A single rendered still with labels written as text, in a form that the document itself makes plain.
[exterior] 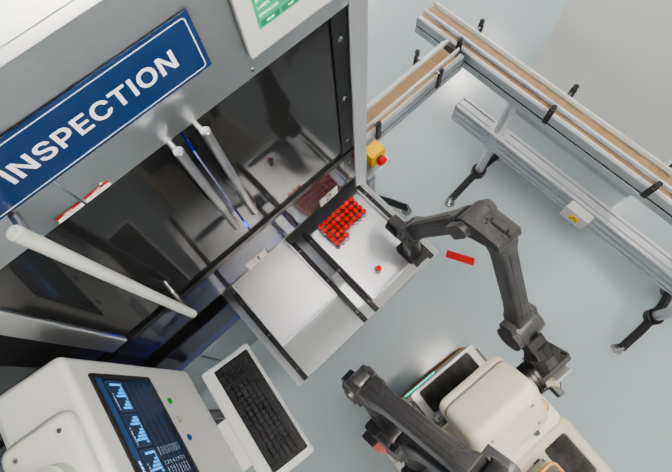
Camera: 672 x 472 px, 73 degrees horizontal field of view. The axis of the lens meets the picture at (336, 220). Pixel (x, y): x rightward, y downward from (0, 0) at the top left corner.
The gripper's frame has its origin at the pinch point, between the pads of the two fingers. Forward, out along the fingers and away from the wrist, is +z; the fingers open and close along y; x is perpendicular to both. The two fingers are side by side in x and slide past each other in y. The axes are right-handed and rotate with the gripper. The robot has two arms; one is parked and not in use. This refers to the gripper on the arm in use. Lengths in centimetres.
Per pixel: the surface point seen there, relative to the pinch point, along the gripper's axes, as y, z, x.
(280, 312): 21, -1, 48
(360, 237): 20.9, -0.8, 6.9
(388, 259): 7.6, 1.7, 5.5
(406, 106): 46, -10, -45
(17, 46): 16, -124, 46
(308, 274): 24.0, -1.7, 30.8
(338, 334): 0.9, 2.7, 37.8
